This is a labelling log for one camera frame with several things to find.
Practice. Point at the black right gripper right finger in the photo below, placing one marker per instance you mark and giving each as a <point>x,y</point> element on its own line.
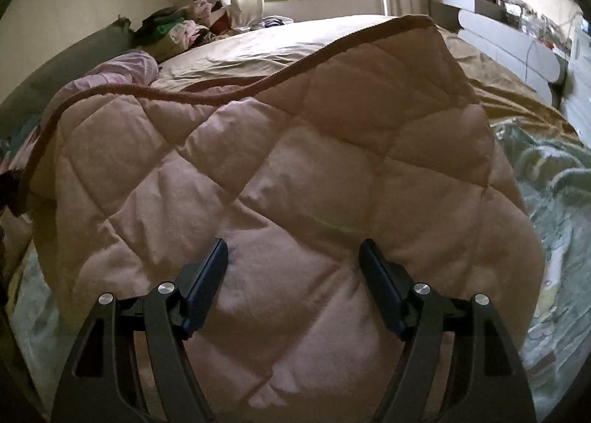
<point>459,363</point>

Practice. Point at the white dressing table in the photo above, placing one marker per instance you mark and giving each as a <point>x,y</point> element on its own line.
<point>480,23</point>

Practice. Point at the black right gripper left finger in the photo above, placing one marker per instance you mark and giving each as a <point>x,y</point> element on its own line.
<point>100,381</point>

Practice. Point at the white drawer cabinet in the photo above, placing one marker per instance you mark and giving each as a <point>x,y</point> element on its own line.
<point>576,101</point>

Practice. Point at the rolled pink duvet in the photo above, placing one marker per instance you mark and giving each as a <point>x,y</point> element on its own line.
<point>132,67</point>

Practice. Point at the light blue cartoon bedsheet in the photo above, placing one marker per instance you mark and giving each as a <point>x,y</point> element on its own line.
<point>553,175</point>

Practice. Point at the grey padded headboard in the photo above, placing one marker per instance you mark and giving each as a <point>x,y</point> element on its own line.
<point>30,98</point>

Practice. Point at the pile of clothes by headboard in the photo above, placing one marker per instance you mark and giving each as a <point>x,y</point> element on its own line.
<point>172,31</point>

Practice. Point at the pink quilted coat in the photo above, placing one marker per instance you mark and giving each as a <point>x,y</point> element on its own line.
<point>378,135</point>

